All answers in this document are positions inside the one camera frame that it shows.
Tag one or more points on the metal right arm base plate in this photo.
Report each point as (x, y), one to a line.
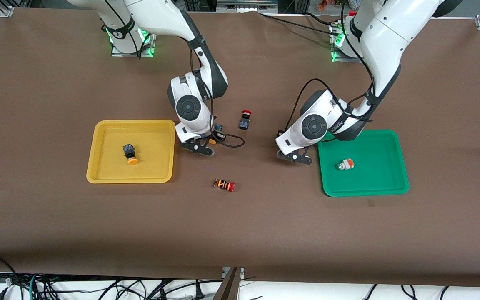
(117, 51)

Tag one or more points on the brown table leg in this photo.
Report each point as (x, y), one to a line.
(229, 285)

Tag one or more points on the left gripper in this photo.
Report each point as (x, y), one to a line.
(280, 132)

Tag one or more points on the red button orange striped body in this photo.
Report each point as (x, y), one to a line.
(224, 185)

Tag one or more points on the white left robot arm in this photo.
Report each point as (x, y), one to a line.
(383, 37)

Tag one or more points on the yellow plastic tray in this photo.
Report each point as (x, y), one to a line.
(140, 175)

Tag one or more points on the green plastic tray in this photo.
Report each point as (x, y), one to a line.
(369, 183)

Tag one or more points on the brown table mat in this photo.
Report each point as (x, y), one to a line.
(56, 229)

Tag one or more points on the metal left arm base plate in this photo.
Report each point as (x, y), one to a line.
(335, 52)

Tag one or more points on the yellow push button black body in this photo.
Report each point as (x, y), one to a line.
(130, 154)

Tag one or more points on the red button black blue body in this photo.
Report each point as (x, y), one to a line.
(245, 123)

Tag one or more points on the green push button orange back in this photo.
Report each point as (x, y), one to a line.
(345, 164)

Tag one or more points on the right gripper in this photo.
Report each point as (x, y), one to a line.
(219, 132)

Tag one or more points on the grey metal background rack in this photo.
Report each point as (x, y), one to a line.
(246, 4)

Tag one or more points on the yellow push button blue body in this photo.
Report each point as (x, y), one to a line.
(212, 141)

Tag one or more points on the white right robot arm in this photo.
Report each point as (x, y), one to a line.
(169, 16)

